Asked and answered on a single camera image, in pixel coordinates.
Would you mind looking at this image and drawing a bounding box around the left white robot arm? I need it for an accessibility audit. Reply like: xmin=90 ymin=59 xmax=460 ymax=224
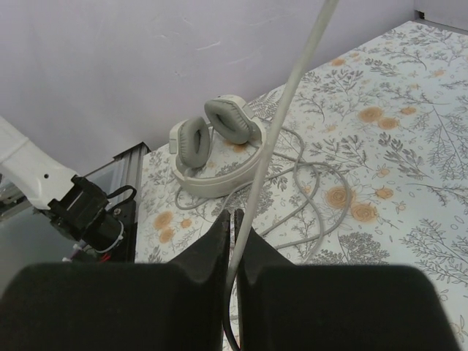
xmin=1 ymin=119 xmax=137 ymax=263

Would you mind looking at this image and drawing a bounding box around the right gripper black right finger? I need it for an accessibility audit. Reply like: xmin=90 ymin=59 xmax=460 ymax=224
xmin=233 ymin=208 xmax=462 ymax=351

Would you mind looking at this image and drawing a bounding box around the floral table mat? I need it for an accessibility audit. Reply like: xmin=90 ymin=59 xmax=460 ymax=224
xmin=254 ymin=22 xmax=467 ymax=350

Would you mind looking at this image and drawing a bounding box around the aluminium frame rail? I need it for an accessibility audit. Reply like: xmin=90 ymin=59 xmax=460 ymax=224
xmin=0 ymin=142 xmax=152 ymax=220

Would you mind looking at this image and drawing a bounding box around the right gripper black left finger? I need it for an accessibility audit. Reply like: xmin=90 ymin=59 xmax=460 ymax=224
xmin=1 ymin=211 xmax=229 ymax=350

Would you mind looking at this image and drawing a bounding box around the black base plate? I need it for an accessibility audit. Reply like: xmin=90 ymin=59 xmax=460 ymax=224
xmin=65 ymin=197 xmax=138 ymax=264

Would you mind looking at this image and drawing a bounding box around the grey headphone cable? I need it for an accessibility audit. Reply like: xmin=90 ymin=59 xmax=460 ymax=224
xmin=175 ymin=124 xmax=353 ymax=264

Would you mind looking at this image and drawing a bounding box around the white headphone cable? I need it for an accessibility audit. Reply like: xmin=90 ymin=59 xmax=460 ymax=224
xmin=220 ymin=0 xmax=341 ymax=351

